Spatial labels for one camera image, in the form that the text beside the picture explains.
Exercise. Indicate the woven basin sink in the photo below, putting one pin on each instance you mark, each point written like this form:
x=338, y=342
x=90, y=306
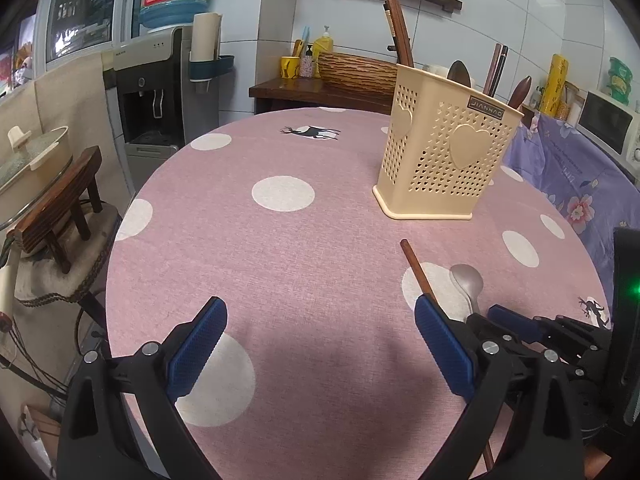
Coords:
x=355, y=72

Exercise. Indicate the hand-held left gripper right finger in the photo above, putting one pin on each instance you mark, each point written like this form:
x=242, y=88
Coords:
x=445, y=350

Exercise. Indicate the metal spoon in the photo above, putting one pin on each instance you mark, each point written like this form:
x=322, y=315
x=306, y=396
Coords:
x=467, y=285

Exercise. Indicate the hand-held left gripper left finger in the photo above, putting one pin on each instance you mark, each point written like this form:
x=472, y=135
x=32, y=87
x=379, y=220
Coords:
x=197, y=355

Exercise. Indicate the white microwave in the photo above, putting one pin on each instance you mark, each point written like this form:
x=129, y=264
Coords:
x=605, y=122

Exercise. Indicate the stack of green tubs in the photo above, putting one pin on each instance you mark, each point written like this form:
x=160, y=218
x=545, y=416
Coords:
x=620, y=80

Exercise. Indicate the yellow wrap roll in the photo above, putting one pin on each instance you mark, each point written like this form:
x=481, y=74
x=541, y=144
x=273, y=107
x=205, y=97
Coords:
x=554, y=85

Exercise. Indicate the beige plastic utensil holder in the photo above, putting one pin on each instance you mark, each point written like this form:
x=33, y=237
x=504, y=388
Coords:
x=440, y=160

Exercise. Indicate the pink polka-dot tablecloth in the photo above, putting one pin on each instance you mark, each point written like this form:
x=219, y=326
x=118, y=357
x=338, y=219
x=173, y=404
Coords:
x=300, y=270

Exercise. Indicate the beige paper cup tube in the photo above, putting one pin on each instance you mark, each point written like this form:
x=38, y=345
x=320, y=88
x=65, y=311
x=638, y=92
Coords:
x=206, y=40

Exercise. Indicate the floral pump bottle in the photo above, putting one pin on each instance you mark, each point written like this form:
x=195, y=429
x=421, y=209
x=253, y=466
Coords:
x=309, y=65

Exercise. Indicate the yellow dish soap bottle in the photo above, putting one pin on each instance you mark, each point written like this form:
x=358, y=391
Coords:
x=324, y=42

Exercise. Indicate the brown wooden chopstick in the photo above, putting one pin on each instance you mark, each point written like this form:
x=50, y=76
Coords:
x=400, y=30
x=417, y=272
x=390, y=25
x=491, y=70

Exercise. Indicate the yellow mug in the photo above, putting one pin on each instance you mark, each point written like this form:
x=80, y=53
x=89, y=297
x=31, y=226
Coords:
x=290, y=67

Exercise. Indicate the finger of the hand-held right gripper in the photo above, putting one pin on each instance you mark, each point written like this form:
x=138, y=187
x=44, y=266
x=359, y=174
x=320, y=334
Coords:
x=512, y=321
x=485, y=327

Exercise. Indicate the round beige covered stand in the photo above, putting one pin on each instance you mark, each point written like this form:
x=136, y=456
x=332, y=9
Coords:
x=75, y=270

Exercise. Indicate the wooden spoon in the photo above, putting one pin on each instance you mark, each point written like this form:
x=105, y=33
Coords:
x=459, y=74
x=519, y=92

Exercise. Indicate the blue plastic wall holder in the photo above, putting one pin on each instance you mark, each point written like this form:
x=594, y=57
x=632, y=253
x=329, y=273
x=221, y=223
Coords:
x=215, y=67

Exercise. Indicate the grey water dispenser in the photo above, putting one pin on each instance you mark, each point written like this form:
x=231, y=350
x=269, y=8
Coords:
x=150, y=80

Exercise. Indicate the dark wooden washstand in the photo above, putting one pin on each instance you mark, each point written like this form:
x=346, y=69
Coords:
x=300, y=92

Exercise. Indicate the small wooden stool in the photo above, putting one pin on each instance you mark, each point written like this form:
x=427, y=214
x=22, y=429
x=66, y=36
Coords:
x=60, y=195

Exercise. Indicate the window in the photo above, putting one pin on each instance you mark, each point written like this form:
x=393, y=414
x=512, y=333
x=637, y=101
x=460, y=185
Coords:
x=65, y=15

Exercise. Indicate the dark wooden chopstick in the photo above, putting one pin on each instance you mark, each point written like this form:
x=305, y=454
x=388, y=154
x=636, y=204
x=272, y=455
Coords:
x=501, y=72

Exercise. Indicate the purple floral cloth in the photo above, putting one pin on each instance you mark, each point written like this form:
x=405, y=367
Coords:
x=565, y=175

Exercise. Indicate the cream pot with lid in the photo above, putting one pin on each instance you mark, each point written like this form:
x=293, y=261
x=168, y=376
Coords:
x=30, y=157

